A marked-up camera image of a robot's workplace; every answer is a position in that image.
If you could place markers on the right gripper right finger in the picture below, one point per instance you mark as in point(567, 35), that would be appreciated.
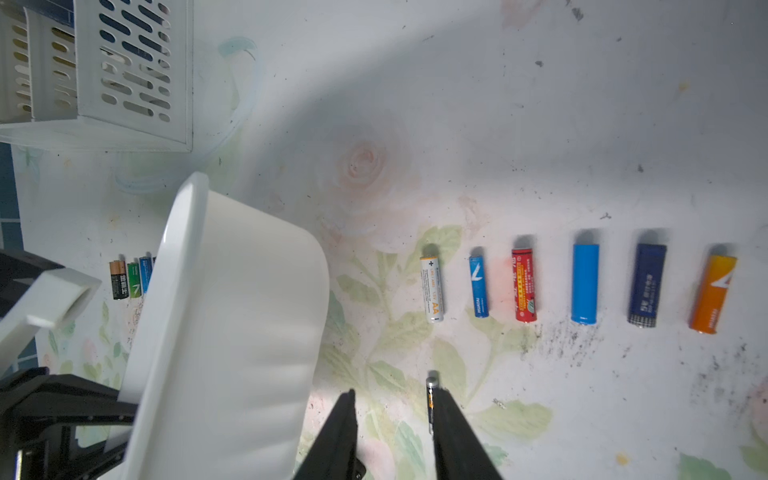
point(458, 452)

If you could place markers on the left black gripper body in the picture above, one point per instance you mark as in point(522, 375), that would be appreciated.
point(40, 413)

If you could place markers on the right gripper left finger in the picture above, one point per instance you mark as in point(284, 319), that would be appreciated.
point(333, 454)

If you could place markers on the black silver AAA battery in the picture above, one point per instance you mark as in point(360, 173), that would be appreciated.
point(431, 384)

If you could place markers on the black copper Duracell AA battery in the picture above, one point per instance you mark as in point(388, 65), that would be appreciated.
point(119, 279)

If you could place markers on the green battery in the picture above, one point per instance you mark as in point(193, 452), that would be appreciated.
point(134, 280)

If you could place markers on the red AA battery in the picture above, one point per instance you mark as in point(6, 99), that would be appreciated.
point(524, 285)

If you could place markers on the white orange AA battery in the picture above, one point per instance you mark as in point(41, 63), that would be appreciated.
point(432, 289)

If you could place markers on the dark blue AAA battery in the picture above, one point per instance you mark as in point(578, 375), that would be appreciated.
point(646, 285)

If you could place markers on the white plastic storage box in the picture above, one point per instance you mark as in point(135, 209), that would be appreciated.
point(225, 350)

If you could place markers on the floral table mat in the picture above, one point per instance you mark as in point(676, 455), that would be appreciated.
point(396, 130)

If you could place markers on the beige desktop file organizer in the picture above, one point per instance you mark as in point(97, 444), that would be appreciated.
point(97, 75)

